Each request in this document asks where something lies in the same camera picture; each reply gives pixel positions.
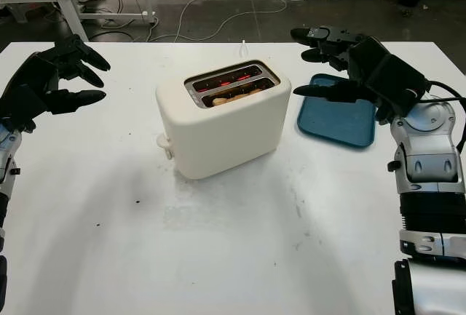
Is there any light grey floor cable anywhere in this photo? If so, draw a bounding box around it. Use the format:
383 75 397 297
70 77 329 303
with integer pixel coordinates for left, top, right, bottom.
149 0 306 43

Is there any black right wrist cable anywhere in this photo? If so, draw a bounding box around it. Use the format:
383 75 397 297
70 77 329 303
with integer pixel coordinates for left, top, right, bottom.
414 80 466 105

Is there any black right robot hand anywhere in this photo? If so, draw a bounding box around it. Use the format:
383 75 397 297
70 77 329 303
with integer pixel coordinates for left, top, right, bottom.
290 25 409 125

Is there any cream two-slot toaster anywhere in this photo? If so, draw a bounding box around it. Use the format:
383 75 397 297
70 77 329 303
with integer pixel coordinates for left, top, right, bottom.
155 59 293 180

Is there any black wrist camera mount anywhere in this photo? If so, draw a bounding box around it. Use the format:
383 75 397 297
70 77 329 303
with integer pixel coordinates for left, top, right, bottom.
0 81 50 135
366 52 427 108

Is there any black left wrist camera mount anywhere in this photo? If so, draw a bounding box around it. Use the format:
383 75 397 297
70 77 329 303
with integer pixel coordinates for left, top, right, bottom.
0 81 50 135

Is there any toast slice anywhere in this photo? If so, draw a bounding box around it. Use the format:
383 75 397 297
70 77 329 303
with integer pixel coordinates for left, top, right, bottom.
212 87 263 107

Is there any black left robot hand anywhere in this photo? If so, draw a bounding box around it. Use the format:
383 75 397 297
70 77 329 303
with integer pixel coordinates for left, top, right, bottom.
0 33 112 115

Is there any blue plastic tray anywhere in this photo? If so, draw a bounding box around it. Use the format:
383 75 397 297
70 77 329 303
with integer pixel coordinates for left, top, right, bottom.
296 72 377 148

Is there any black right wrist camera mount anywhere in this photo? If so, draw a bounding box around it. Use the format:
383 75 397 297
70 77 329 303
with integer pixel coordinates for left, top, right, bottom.
366 52 427 108

